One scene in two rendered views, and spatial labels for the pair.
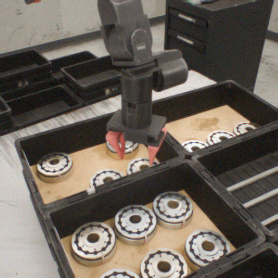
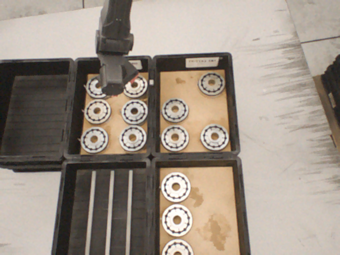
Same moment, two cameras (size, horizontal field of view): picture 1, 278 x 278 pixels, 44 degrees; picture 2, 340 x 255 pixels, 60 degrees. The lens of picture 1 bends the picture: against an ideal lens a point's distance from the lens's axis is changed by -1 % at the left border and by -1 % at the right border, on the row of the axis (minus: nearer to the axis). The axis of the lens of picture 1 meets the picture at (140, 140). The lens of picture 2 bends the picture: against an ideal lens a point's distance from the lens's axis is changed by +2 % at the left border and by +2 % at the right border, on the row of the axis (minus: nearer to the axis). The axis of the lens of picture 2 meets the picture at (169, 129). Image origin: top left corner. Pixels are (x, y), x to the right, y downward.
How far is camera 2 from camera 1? 102 cm
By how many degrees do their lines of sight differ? 66
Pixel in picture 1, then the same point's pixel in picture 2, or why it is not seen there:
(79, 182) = (192, 97)
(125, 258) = (120, 101)
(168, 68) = (101, 73)
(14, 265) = not seen: hidden behind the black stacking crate
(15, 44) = not seen: outside the picture
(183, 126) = (222, 206)
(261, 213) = (102, 197)
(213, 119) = (220, 244)
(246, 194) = (121, 200)
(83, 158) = (216, 108)
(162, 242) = (118, 123)
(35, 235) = not seen: hidden behind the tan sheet
